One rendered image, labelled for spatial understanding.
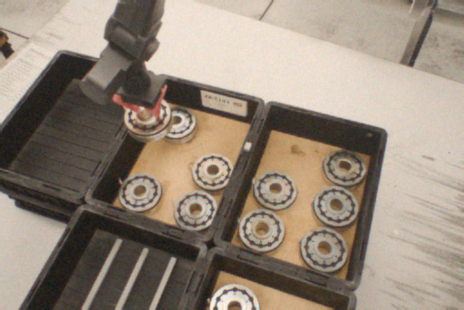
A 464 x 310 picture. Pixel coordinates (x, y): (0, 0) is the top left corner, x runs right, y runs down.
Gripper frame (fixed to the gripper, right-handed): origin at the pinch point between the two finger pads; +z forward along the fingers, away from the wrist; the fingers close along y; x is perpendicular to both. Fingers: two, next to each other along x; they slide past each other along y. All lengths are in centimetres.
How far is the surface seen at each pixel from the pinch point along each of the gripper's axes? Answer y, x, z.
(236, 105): 13.7, 17.5, 15.3
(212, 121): 7.3, 15.0, 21.6
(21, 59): -70, 28, 34
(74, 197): -10.5, -20.2, 9.4
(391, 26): 55, 167, 114
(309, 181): 36.5, 5.1, 21.6
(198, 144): 6.4, 6.7, 21.2
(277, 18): -11, 154, 112
